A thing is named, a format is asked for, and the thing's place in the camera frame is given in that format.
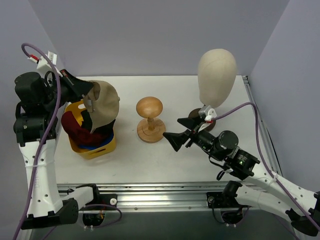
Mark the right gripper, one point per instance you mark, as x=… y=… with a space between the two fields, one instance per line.
x=189 y=136

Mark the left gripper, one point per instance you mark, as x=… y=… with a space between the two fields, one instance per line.
x=67 y=83

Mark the beige baseball cap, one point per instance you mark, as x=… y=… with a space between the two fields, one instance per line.
x=102 y=103

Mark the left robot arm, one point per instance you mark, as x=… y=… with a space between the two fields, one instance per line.
x=35 y=130

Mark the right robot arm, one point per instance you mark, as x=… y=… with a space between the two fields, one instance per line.
x=281 y=197

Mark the yellow plastic basket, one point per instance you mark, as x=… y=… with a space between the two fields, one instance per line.
x=89 y=152

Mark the light wooden hat stand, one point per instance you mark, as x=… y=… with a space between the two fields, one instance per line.
x=150 y=129

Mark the black hat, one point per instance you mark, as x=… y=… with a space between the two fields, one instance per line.
x=87 y=124

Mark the dark red hat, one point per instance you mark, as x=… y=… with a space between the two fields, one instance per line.
x=79 y=135

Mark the blue hat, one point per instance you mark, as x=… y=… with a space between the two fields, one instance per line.
x=105 y=142

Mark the cream mannequin head stand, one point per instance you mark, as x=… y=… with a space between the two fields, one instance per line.
x=216 y=74

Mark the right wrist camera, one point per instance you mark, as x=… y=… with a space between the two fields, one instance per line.
x=207 y=113

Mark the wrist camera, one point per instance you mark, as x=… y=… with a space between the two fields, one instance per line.
x=42 y=64
x=207 y=113

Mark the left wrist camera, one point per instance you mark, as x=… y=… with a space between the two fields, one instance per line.
x=42 y=64

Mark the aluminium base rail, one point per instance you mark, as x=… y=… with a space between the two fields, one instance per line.
x=162 y=197

